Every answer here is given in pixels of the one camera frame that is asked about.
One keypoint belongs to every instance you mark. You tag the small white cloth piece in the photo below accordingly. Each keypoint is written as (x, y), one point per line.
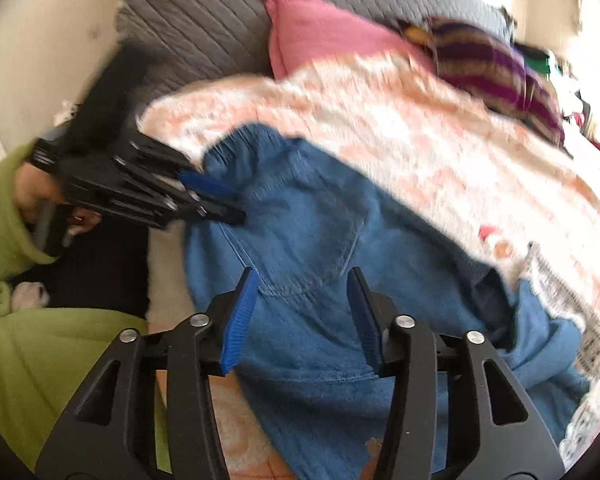
(30, 296)

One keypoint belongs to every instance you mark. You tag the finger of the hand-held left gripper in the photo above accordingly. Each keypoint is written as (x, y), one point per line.
(207, 183)
(180, 205)

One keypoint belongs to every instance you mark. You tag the grey quilted cover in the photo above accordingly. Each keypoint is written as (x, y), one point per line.
(205, 15)

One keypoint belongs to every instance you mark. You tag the purple striped pillow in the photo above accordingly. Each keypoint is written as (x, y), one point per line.
(490, 70)

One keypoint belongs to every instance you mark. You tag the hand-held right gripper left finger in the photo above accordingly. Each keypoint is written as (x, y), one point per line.
(240, 320)

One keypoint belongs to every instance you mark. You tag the person's dark trousers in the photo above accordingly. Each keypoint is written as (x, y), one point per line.
(100, 270)

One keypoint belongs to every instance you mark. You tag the person's left forearm green sleeve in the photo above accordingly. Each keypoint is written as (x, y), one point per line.
(0, 210)

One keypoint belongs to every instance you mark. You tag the pink pillow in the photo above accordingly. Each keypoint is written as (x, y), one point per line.
(325, 30)

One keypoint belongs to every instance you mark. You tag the person's left hand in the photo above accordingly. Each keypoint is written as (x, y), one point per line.
(35, 190)

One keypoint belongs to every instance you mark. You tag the person's green fleece robe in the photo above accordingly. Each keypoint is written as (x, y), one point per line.
(30, 355)

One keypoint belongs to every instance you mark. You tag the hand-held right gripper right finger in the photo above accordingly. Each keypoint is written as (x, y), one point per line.
(362, 320)

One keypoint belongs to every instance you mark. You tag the peach white printed blanket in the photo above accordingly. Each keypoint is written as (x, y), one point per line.
(405, 120)

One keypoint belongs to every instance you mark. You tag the pile of colourful clothes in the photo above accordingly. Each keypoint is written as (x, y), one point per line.
(585, 110)

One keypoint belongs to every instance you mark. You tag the blue denim pants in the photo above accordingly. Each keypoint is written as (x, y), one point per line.
(305, 240)

